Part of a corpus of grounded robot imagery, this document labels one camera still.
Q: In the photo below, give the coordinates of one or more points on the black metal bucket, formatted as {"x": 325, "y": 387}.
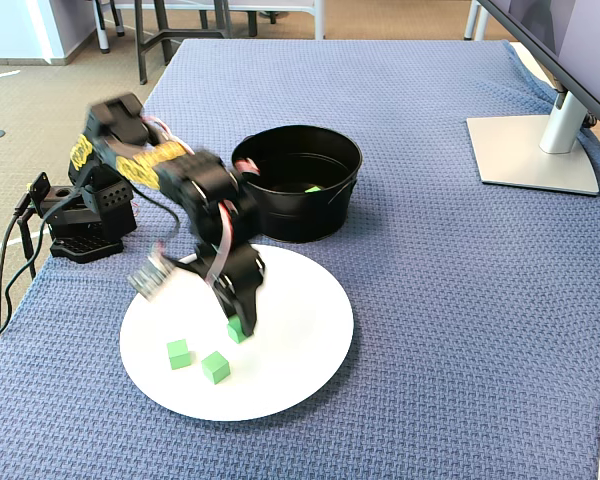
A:
{"x": 310, "y": 220}

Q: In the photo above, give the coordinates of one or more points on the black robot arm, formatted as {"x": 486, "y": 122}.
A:
{"x": 205, "y": 180}

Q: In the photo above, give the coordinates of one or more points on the dark computer monitor screen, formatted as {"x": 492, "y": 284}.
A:
{"x": 580, "y": 30}

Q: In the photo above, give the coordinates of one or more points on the white chair leg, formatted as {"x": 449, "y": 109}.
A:
{"x": 104, "y": 30}

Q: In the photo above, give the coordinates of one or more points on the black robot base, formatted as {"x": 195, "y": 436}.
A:
{"x": 87, "y": 247}

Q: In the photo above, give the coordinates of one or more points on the white table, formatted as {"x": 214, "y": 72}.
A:
{"x": 319, "y": 20}

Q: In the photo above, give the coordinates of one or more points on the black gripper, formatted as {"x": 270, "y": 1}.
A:
{"x": 243, "y": 289}

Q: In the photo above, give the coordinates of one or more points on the silver monitor stand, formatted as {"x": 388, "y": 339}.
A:
{"x": 530, "y": 165}

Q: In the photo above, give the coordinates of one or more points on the black stool frame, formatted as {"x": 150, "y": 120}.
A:
{"x": 190, "y": 33}

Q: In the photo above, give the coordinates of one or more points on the green cube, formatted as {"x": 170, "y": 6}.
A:
{"x": 312, "y": 189}
{"x": 178, "y": 354}
{"x": 215, "y": 367}
{"x": 235, "y": 332}

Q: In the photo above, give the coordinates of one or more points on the blue woven cloth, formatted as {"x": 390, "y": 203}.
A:
{"x": 430, "y": 300}

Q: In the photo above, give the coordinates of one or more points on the small wrist camera board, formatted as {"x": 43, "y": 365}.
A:
{"x": 150, "y": 280}

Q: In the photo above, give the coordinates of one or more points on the white desk leg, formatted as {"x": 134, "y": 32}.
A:
{"x": 472, "y": 20}

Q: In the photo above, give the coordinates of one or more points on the dark chair leg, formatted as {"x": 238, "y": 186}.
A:
{"x": 252, "y": 25}
{"x": 120, "y": 25}

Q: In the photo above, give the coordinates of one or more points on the white round plate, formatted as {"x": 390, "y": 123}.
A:
{"x": 305, "y": 350}

